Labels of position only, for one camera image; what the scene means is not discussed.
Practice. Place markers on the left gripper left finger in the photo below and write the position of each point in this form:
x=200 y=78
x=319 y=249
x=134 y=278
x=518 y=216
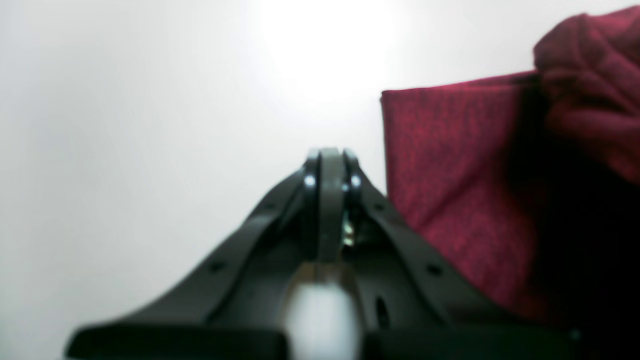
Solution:
x=229 y=306

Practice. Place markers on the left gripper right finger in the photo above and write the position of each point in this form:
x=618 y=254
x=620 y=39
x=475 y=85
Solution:
x=412 y=304

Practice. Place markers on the dark red t-shirt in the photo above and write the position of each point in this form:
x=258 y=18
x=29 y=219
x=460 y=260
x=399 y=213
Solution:
x=529 y=182

